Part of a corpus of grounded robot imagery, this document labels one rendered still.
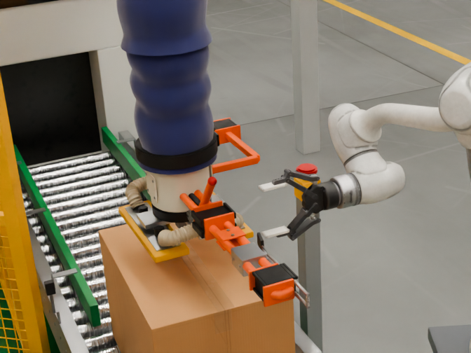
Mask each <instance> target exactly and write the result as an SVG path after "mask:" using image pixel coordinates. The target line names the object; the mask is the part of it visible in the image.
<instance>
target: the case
mask: <svg viewBox="0 0 471 353"><path fill-rule="evenodd" d="M99 237H100V246H101V252H102V261H103V266H104V276H105V282H106V287H107V296H108V301H109V311H110V316H111V325H112V331H113V336H114V338H115V340H116V343H117V345H118V347H119V349H120V351H121V353H295V335H294V299H291V300H287V301H284V302H281V303H277V304H275V305H270V306H268V307H264V302H263V301H262V300H261V299H260V297H258V295H257V294H256V293H255V292H254V291H253V290H252V291H250V288H249V276H246V277H243V276H242V275H241V274H240V273H239V272H238V270H237V269H236V268H235V267H234V266H233V265H232V260H231V255H230V253H229V252H227V250H226V251H224V250H223V249H222V248H221V247H220V246H219V245H218V244H217V243H216V241H217V240H216V239H215V238H214V239H211V240H205V239H202V240H199V238H198V237H196V238H193V239H191V240H188V241H187V242H186V241H185V242H184V243H185V244H186V245H187V247H188V248H189V251H190V253H189V254H188V255H185V256H180V257H177V258H172V259H169V260H166V261H161V262H158V263H155V261H154V260H153V259H152V257H151V256H150V255H149V253H148V252H147V250H146V249H145V248H144V246H143V245H142V243H141V242H140V241H139V240H138V238H137V237H136V235H135V234H134V233H133V231H132V230H131V229H130V227H129V226H128V224H125V225H122V226H116V227H113V228H107V229H104V230H99Z"/></svg>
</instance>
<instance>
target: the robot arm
mask: <svg viewBox="0 0 471 353"><path fill-rule="evenodd" d="M387 123H391V124H396V125H403V126H407V127H414V128H418V129H422V130H429V131H433V132H451V131H453V132H454V133H455V135H456V138H457V140H458V141H459V142H460V144H461V145H462V146H463V147H465V149H466V154H467V163H468V169H469V175H470V184H471V62H469V63H468V64H466V65H465V66H464V67H462V68H460V69H459V70H458V71H457V72H455V73H454V74H453V75H452V76H451V77H450V79H449V80H448V81H447V82H446V83H445V85H444V87H443V88H442V91H441V94H440V96H439V102H438V107H429V106H416V105H408V104H394V103H386V104H379V105H377V106H374V107H372V108H370V109H368V110H366V111H365V110H362V109H359V108H357V107H356V106H355V105H353V104H346V103H344V104H340V105H338V106H336V107H335V108H334V109H333V110H332V111H331V113H330V115H329V117H328V127H329V133H330V137H331V139H332V142H333V145H334V148H335V150H336V152H337V154H338V156H339V158H340V159H341V161H342V163H343V165H344V167H345V169H346V174H342V175H339V176H334V177H332V178H331V179H330V180H329V181H326V182H322V183H319V184H318V181H319V180H320V178H319V176H317V175H316V174H304V173H301V172H297V171H294V170H290V169H285V170H284V174H283V175H281V177H280V178H277V179H273V180H272V182H271V183H268V184H262V185H259V186H258V188H259V189H260V190H261V191H263V192H265V191H270V190H273V189H276V188H282V187H285V186H287V184H289V185H291V186H293V187H295V188H297V189H298V190H300V191H302V192H303V195H301V198H302V206H303V207H302V208H301V210H300V212H299V213H298V214H297V216H296V217H295V218H294V219H293V220H292V222H291V223H290V224H289V225H288V226H287V227H285V226H281V227H278V228H274V229H270V230H266V231H263V232H261V234H262V235H263V236H264V237H265V238H270V237H274V236H276V237H283V236H286V235H287V236H288V238H289V239H290V240H291V241H294V240H295V239H296V238H297V237H299V236H300V235H302V234H303V233H304V232H306V231H307V230H308V229H309V228H310V227H312V226H313V225H315V224H316V223H319V222H321V219H320V218H319V214H318V213H319V212H321V211H323V210H328V209H333V208H338V209H343V208H346V207H351V206H355V205H368V204H373V203H376V202H380V201H383V200H387V199H388V198H391V197H393V196H395V195H397V194H398V193H399V192H400V191H401V190H402V189H403V188H404V185H405V181H406V179H405V173H404V170H403V168H402V167H401V166H400V165H398V164H396V163H394V162H390V161H385V160H384V159H382V157H381V156H380V155H379V153H378V151H377V148H376V145H377V144H378V140H379V138H380V137H381V127H382V126H383V125H385V124H387ZM290 177H294V178H298V179H303V180H306V181H309V182H311V183H312V184H311V185H310V186H309V187H308V188H306V187H304V186H302V185H300V184H298V183H297V182H295V181H293V180H292V179H290ZM286 183H287V184H286ZM306 210H308V211H307V212H306ZM312 213H313V215H311V214H312ZM309 216H310V217H309ZM307 217H309V218H308V219H306V218H307ZM305 219H306V220H305Z"/></svg>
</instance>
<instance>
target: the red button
mask: <svg viewBox="0 0 471 353"><path fill-rule="evenodd" d="M296 171H297V172H301V173H304V174H316V173H317V172H318V168H317V167H316V166H315V165H313V164H310V163H305V164H301V165H299V166H298V167H297V168H296Z"/></svg>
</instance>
